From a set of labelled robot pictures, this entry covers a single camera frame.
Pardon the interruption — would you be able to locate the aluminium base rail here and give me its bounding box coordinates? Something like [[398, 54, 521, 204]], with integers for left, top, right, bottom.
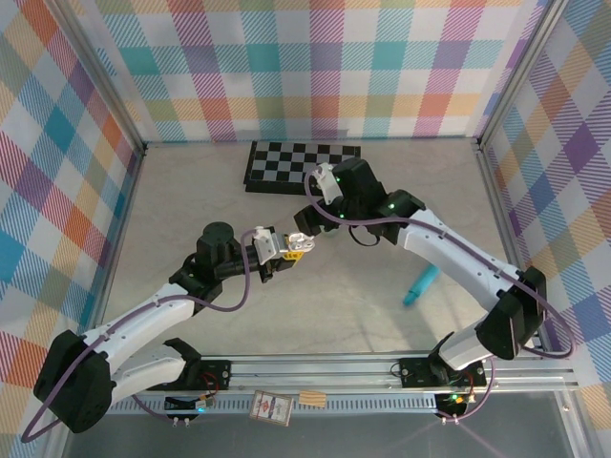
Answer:
[[51, 350, 581, 397]]

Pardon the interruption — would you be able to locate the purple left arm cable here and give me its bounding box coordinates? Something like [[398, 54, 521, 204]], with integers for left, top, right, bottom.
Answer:
[[21, 229, 262, 443]]

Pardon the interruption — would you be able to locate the teal pen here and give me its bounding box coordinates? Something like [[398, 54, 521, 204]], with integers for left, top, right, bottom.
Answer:
[[402, 264, 439, 307]]

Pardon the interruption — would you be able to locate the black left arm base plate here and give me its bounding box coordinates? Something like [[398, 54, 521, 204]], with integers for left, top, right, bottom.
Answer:
[[144, 358, 233, 392]]

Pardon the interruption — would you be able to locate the aluminium table side rail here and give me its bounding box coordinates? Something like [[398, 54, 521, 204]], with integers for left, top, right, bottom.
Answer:
[[84, 145, 148, 359], [474, 142, 548, 352]]

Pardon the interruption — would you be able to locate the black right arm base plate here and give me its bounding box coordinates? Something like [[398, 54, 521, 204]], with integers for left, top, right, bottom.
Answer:
[[398, 355, 488, 388]]

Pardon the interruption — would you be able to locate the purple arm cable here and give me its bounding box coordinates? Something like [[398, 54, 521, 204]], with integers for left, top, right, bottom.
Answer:
[[305, 169, 574, 424], [21, 229, 262, 443]]

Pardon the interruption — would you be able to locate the black and silver chessboard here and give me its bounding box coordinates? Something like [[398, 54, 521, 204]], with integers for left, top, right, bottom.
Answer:
[[242, 140, 363, 197]]

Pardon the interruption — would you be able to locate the playing card box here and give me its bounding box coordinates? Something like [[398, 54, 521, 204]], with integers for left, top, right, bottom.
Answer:
[[248, 389, 293, 427]]

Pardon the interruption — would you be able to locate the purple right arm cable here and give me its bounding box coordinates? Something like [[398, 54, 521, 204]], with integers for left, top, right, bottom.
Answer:
[[305, 169, 574, 424]]

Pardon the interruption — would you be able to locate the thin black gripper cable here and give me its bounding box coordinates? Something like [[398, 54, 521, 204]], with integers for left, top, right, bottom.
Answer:
[[348, 223, 383, 247]]

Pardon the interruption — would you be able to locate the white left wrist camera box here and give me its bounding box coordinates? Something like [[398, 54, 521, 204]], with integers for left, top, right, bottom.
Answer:
[[251, 225, 284, 264]]

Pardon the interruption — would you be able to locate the slotted metal cable tray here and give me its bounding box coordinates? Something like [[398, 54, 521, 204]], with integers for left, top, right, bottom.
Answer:
[[74, 398, 443, 417]]

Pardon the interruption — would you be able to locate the aluminium frame post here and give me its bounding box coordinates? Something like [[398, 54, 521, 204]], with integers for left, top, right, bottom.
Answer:
[[474, 0, 574, 152], [45, 0, 147, 156]]

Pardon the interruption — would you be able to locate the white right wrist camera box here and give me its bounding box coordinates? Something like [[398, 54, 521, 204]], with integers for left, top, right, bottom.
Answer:
[[312, 162, 343, 205]]

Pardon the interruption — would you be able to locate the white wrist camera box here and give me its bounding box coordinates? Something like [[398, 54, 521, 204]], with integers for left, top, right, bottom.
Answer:
[[312, 162, 343, 205], [251, 225, 284, 264]]

